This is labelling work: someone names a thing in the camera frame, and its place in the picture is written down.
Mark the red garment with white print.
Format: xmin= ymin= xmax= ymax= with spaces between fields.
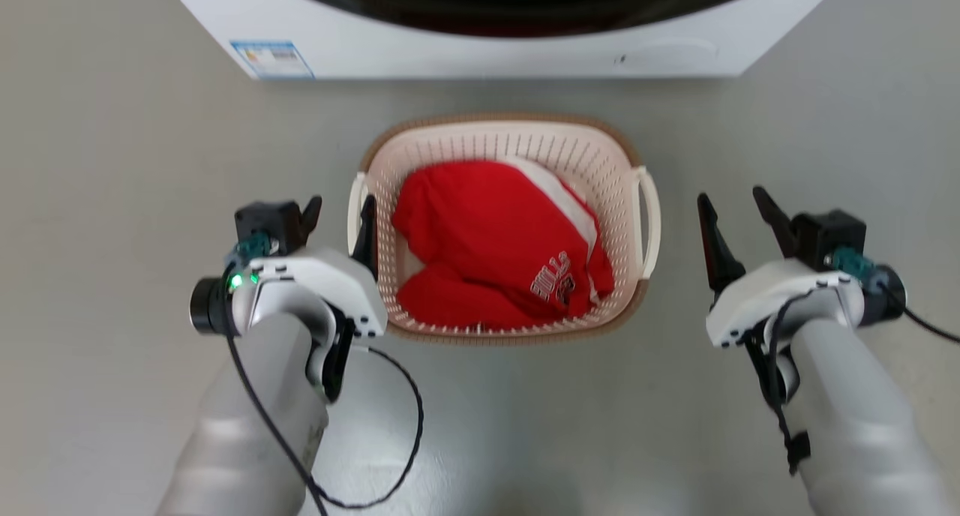
xmin=391 ymin=156 xmax=617 ymax=332

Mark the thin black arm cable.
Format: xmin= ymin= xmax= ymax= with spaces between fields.
xmin=744 ymin=280 xmax=960 ymax=477
xmin=222 ymin=274 xmax=425 ymax=516

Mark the beige plastic laundry basket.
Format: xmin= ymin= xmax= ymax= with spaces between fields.
xmin=346 ymin=112 xmax=662 ymax=345

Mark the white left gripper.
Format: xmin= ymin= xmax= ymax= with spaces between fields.
xmin=189 ymin=194 xmax=389 ymax=339

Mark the dark round washer door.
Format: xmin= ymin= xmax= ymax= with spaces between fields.
xmin=259 ymin=0 xmax=792 ymax=39

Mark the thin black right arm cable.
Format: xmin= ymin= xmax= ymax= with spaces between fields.
xmin=744 ymin=280 xmax=960 ymax=477

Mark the white front-load washing machine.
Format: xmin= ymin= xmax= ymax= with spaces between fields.
xmin=160 ymin=0 xmax=848 ymax=80

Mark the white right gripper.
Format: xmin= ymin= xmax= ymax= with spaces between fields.
xmin=697 ymin=185 xmax=908 ymax=350

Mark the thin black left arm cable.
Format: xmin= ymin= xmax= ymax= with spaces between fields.
xmin=222 ymin=274 xmax=425 ymax=516

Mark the blue white energy label sticker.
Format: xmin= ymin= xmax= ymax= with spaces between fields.
xmin=230 ymin=40 xmax=316 ymax=80

